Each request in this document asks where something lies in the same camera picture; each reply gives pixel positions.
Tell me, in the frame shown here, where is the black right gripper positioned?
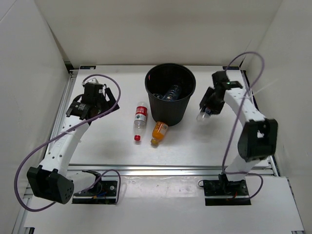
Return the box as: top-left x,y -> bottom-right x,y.
199,86 -> 225,115

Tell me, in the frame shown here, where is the blue label pepsi bottle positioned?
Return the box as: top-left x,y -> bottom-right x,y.
196,107 -> 211,124

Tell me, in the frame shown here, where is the crushed clear blue bottle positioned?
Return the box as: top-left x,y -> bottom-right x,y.
153,85 -> 182,101

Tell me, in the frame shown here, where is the red label water bottle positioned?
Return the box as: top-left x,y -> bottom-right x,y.
134,101 -> 148,142

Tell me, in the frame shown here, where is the orange juice bottle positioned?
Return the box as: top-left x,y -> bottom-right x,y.
151,121 -> 169,146

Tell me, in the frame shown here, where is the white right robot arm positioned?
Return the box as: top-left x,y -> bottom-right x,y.
196,71 -> 278,195

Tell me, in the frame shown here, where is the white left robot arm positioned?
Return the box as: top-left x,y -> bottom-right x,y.
27,82 -> 119,204

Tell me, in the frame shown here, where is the black plastic bin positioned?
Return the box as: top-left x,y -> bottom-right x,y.
144,63 -> 196,126

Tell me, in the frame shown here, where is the right blue corner label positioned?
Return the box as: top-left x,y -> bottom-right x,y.
222,66 -> 240,70

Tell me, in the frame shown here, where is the blue corner label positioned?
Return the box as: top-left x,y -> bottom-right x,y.
222,66 -> 240,70
79,65 -> 96,70

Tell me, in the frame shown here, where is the left blue corner label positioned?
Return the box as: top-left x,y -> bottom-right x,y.
79,65 -> 96,70

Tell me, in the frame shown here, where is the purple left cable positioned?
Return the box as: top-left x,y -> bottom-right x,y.
14,74 -> 122,212

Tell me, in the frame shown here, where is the purple cable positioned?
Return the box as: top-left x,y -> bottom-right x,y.
221,51 -> 266,202
14,74 -> 122,212

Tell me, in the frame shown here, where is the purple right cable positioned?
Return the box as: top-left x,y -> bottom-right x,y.
221,51 -> 266,202

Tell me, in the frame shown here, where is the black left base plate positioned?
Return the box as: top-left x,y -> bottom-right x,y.
70,169 -> 121,205

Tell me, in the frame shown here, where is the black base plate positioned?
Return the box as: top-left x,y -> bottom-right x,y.
198,179 -> 251,206
70,169 -> 121,205

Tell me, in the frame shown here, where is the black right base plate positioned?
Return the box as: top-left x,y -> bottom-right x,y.
198,179 -> 251,206

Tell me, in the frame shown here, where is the aluminium frame rail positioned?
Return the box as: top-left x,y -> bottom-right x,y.
65,164 -> 277,176

